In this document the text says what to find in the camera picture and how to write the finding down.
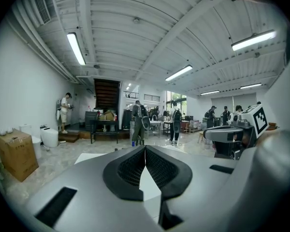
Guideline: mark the white waste bin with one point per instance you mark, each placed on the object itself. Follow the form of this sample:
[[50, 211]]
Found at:
[[36, 146]]

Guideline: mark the large glass window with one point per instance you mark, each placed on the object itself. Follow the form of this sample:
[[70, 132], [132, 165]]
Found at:
[[176, 100]]

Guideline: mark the black desk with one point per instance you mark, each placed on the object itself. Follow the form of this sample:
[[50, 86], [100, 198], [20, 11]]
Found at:
[[104, 121]]

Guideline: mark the white smart toilet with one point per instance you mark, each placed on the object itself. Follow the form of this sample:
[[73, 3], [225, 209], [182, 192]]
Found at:
[[49, 136]]

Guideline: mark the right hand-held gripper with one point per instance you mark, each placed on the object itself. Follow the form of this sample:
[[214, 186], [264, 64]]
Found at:
[[258, 120]]

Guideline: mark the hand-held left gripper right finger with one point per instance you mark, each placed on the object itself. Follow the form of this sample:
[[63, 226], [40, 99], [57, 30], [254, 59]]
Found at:
[[203, 197]]

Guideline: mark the white rectangular bathtub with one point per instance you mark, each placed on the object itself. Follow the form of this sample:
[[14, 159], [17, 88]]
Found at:
[[89, 157]]

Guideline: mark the small white bowl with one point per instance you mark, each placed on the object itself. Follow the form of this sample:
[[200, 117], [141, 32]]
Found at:
[[9, 129], [1, 132]]

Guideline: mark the plain brown cardboard box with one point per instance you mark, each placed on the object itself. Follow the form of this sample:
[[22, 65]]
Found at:
[[17, 153]]

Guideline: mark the ceiling air vent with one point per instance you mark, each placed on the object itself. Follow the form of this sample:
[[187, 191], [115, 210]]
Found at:
[[42, 6]]

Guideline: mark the dark staircase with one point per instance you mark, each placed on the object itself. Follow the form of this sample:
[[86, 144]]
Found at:
[[106, 93]]

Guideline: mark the ceiling strip light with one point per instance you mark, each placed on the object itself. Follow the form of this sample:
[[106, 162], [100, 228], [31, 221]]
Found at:
[[253, 40], [178, 73], [209, 92], [250, 86], [76, 48]]

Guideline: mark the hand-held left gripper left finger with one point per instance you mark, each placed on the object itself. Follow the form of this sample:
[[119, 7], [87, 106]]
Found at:
[[87, 197]]

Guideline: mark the wooden platform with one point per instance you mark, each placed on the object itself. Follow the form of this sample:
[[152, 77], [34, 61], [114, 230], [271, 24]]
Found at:
[[68, 136]]

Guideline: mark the white square bin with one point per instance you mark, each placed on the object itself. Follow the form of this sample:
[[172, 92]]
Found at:
[[26, 129]]

